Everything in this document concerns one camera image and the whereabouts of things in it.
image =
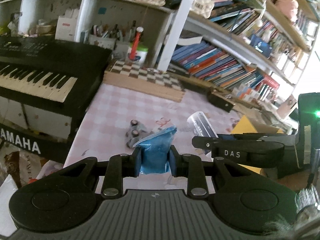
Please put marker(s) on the wooden chessboard box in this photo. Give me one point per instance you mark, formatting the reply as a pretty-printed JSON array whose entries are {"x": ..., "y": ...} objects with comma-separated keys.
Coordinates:
[{"x": 145, "y": 80}]

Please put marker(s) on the clear plastic ruler case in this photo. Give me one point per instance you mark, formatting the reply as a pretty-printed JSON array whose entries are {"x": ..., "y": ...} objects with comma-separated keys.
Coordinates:
[{"x": 203, "y": 131}]

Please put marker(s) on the white bookshelf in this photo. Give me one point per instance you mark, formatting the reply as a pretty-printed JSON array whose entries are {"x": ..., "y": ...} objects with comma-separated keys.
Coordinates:
[{"x": 166, "y": 28}]

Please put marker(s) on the row of leaning books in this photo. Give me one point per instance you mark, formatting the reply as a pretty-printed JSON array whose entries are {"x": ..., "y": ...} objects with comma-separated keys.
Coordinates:
[{"x": 209, "y": 63}]

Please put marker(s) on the yellow cardboard box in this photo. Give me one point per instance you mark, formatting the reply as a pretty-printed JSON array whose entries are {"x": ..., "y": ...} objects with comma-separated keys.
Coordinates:
[{"x": 260, "y": 157}]

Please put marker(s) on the black Yamaha keyboard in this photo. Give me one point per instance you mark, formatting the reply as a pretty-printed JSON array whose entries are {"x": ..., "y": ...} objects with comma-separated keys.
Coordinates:
[{"x": 46, "y": 88}]

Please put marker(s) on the grey batteries pack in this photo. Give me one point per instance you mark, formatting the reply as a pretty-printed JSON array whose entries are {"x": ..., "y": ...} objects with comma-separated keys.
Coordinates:
[{"x": 135, "y": 133}]

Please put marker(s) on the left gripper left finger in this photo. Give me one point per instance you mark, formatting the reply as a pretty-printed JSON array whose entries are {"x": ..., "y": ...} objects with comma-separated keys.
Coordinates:
[{"x": 119, "y": 167}]

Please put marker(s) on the pink card box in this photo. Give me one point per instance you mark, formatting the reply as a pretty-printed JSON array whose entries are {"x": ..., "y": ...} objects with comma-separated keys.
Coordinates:
[{"x": 287, "y": 107}]

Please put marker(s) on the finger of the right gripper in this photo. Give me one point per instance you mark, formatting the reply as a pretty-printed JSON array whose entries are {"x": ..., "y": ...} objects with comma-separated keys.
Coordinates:
[{"x": 228, "y": 147}]

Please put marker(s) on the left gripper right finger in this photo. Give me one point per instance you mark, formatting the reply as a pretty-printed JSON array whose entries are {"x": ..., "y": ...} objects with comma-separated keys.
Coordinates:
[{"x": 191, "y": 167}]

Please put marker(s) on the green lid white jar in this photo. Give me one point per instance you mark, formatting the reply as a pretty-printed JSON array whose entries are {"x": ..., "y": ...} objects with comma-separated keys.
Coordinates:
[{"x": 140, "y": 55}]

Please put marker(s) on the white pearl handbag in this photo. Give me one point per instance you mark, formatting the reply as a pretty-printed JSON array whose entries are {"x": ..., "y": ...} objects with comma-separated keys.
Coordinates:
[{"x": 202, "y": 7}]

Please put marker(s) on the blue tissue packet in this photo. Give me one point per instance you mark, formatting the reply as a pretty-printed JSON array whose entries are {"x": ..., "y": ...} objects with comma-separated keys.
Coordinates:
[{"x": 155, "y": 148}]

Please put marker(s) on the brown wooden case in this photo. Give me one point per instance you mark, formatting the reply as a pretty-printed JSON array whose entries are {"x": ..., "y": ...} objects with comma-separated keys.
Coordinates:
[{"x": 219, "y": 101}]

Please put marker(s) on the white pen holder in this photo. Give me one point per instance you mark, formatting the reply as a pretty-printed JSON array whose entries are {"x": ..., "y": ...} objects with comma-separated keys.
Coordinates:
[{"x": 106, "y": 43}]

